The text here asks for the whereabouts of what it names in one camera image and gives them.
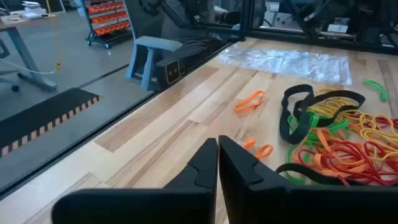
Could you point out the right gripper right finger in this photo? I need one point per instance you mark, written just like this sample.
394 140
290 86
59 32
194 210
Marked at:
280 205

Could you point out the grey-legged desk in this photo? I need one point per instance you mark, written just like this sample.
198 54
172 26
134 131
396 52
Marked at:
25 53

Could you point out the white paper stack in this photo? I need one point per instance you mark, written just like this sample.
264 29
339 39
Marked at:
34 12

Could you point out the person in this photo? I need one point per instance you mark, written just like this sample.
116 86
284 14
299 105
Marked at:
186 34

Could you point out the green rubber band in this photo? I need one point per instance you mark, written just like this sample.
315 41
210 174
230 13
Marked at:
339 126
377 87
289 154

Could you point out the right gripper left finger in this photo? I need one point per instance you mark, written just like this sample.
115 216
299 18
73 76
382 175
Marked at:
186 205

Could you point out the blue step stool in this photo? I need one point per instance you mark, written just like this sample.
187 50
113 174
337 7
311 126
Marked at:
155 43

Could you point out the cart with orange bins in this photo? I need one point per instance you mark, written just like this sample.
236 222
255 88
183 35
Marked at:
109 18

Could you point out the yellow rubber band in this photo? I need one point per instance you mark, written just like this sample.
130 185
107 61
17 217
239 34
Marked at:
376 134

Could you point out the black hazard-striped floor mat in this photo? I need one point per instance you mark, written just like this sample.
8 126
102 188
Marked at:
40 118

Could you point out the black depth camera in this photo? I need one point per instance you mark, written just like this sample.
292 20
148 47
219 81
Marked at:
172 71

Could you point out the pile of clear plastic bags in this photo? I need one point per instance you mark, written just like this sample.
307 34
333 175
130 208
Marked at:
280 63

